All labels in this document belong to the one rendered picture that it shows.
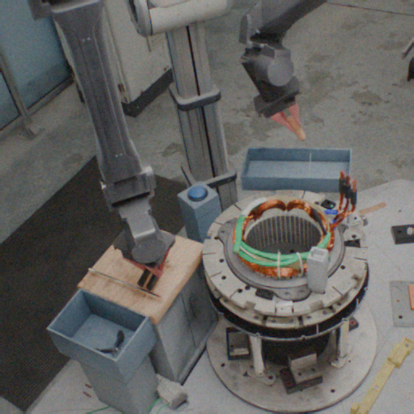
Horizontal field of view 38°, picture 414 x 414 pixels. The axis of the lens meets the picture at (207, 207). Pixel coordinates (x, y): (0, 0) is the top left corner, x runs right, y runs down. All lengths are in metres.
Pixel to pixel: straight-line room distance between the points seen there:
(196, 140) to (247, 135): 1.75
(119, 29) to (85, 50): 2.52
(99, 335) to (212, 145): 0.58
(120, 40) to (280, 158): 1.98
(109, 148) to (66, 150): 2.56
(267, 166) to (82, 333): 0.58
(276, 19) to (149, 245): 0.48
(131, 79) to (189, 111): 1.99
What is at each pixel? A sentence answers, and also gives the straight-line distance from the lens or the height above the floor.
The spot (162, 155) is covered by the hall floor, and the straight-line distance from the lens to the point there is 3.23.
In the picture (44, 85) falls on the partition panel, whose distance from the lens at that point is 3.71.
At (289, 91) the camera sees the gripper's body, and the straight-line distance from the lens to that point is 1.27.
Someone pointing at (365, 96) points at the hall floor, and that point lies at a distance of 3.51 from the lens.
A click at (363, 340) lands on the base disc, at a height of 0.80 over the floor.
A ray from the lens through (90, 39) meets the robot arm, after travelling 0.79.
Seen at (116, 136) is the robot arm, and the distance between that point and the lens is 0.89.
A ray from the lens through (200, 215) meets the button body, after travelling 1.40.
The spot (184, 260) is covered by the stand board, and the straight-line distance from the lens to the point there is 1.23.
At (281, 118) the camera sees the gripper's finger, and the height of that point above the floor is 1.22.
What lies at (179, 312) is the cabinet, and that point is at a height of 0.97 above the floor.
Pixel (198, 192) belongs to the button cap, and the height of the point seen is 1.04.
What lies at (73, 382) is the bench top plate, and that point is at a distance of 1.47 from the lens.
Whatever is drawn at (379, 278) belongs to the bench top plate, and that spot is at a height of 0.78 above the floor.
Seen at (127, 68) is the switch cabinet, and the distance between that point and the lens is 3.40.
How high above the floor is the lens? 1.97
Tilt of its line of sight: 43 degrees down
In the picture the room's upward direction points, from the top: 11 degrees counter-clockwise
